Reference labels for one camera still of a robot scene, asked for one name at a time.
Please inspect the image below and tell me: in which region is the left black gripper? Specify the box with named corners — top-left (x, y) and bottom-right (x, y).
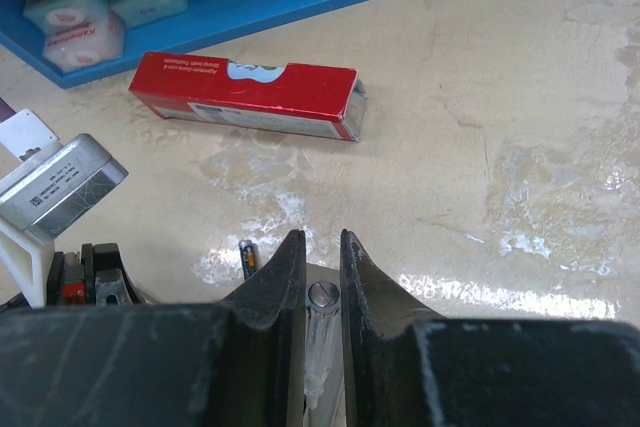
top-left (45, 243), bottom-right (140, 306)

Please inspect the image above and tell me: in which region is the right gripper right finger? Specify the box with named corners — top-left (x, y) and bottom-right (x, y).
top-left (340, 230), bottom-right (639, 426)

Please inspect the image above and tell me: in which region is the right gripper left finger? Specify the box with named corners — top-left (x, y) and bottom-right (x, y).
top-left (1, 230), bottom-right (306, 426)

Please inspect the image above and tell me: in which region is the clear test pen screwdriver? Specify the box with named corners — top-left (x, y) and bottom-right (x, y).
top-left (304, 280), bottom-right (341, 410)

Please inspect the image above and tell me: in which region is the small AAA battery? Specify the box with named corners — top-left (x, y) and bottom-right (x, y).
top-left (238, 239), bottom-right (259, 281)

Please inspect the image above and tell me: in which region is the green tissue pack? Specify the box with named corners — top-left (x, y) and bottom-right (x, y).
top-left (110, 0), bottom-right (189, 28)

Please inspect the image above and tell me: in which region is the red toothpaste box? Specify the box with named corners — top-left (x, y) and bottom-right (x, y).
top-left (129, 52), bottom-right (367, 141)

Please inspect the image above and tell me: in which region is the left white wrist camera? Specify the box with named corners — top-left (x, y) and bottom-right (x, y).
top-left (1, 107), bottom-right (128, 308)

